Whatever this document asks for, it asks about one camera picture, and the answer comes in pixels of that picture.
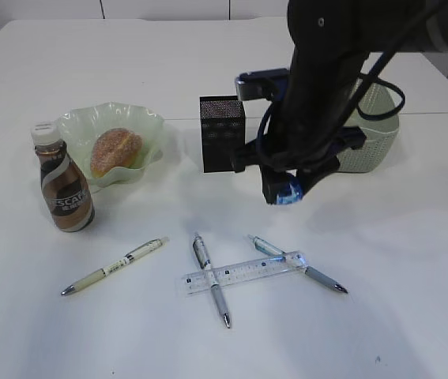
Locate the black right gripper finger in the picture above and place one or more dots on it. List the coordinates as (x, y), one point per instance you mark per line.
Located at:
(271, 182)
(309, 178)

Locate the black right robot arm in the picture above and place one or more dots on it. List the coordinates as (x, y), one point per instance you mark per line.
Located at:
(340, 49)

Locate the black mesh pen holder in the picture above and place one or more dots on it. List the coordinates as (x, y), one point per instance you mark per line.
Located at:
(222, 121)

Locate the cream pen on left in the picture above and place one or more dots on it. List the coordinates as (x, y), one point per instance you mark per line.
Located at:
(129, 258)

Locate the sugared bread roll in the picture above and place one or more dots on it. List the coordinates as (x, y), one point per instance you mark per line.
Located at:
(118, 147)

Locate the clear plastic ruler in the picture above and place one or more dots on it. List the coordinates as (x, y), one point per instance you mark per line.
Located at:
(194, 283)

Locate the brown Nescafe coffee bottle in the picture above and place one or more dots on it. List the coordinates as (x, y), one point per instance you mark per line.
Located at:
(63, 185)

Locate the grey pen in middle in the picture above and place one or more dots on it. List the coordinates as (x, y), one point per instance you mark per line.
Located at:
(204, 260)

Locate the blue pencil sharpener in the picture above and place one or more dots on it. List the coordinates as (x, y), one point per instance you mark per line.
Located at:
(290, 192)

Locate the green woven plastic basket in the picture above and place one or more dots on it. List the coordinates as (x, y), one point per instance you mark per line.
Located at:
(379, 126)

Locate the green wavy glass plate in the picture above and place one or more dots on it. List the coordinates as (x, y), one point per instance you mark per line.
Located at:
(81, 128)

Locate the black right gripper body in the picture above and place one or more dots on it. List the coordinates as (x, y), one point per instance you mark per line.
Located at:
(282, 153)

